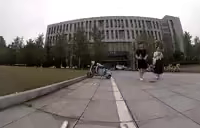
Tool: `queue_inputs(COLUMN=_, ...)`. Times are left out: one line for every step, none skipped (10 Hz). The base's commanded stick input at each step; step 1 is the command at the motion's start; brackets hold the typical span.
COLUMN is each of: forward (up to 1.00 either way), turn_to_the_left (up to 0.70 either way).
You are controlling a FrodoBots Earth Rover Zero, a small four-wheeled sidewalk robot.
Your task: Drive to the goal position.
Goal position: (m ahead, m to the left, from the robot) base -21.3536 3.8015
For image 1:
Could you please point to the robot's own part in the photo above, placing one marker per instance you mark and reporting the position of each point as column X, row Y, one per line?
column 124, row 126
column 64, row 124

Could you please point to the white car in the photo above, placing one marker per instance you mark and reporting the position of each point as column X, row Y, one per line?
column 120, row 67

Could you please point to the parked pale scooter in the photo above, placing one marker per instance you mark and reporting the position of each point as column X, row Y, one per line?
column 99, row 70

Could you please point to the grey stone kerb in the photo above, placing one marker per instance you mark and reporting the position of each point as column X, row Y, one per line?
column 28, row 95

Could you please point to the row of parked bicycles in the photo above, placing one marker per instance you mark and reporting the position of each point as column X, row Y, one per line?
column 172, row 68

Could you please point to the large grey multi-storey building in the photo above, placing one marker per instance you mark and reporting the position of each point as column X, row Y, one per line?
column 121, row 31

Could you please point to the row of trees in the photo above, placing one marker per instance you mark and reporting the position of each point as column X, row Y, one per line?
column 28, row 53

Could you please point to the grass lawn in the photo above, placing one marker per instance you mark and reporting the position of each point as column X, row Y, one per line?
column 18, row 78

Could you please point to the person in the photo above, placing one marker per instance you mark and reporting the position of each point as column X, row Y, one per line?
column 141, row 60
column 158, row 62

